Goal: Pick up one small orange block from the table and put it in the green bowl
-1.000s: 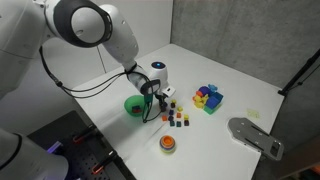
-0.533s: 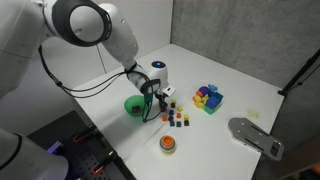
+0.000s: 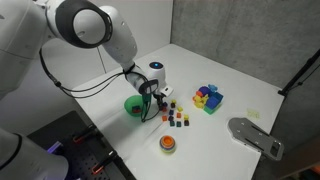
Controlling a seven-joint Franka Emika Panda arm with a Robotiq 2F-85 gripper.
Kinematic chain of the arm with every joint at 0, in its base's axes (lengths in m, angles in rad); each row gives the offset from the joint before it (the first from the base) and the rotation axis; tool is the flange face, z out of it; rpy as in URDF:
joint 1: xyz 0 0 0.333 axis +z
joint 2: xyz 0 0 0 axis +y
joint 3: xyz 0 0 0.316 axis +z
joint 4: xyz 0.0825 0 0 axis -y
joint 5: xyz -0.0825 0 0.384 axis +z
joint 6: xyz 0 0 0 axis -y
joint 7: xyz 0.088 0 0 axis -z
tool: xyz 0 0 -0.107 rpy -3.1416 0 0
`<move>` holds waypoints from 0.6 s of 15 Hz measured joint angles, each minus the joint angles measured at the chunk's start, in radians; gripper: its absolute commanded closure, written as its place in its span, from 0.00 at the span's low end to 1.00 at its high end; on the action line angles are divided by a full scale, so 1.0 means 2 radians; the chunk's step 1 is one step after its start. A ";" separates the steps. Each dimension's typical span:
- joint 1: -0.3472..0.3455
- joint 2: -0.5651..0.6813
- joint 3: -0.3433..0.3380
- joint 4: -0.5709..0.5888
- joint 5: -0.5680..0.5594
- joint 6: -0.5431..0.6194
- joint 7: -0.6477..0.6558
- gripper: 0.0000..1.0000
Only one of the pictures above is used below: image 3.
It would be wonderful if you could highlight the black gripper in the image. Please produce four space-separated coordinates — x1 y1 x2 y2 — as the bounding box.
152 92 167 110

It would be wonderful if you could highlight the green bowl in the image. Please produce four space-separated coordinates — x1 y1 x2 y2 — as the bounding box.
123 94 148 118

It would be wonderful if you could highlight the colourful toy block cluster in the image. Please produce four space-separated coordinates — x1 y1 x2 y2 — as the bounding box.
193 94 210 110

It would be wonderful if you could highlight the large purple toy block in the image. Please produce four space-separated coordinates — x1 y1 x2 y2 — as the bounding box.
197 85 212 97

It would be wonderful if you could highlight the large green toy block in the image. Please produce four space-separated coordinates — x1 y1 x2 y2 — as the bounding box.
203 105 223 116

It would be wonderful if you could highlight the rainbow stacking cups toy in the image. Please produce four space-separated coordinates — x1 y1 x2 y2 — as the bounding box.
158 134 178 155

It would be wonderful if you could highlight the large blue toy cube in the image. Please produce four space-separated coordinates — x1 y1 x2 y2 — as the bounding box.
211 91 225 103
205 96 220 110

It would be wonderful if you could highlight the light blue toy piece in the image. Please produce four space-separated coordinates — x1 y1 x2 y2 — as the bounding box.
207 83 219 93

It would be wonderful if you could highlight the orange black clamp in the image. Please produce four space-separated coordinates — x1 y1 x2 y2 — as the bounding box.
72 123 98 144
91 150 118 176

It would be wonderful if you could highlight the grey metal plate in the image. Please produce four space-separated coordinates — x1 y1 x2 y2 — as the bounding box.
227 117 285 162

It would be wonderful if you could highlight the pale yellow sticker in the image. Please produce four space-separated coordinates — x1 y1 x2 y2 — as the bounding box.
246 108 261 120

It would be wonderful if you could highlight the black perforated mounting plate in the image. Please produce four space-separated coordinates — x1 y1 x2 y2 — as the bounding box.
61 131 129 180

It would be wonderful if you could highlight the purple glowing light bar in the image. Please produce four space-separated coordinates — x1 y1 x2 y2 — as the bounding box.
46 140 64 155

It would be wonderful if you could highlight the black tripod stand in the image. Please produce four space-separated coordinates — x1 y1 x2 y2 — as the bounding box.
278 48 320 98

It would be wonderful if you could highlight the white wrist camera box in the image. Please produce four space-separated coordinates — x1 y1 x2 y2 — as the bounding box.
159 85 175 98

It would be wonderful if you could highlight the looped black gripper cable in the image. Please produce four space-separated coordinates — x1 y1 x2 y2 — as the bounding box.
139 89 163 124

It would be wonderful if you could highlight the long black arm cable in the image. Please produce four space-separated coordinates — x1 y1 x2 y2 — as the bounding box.
38 48 138 100

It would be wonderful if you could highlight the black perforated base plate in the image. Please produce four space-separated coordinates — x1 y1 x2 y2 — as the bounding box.
26 110 134 180

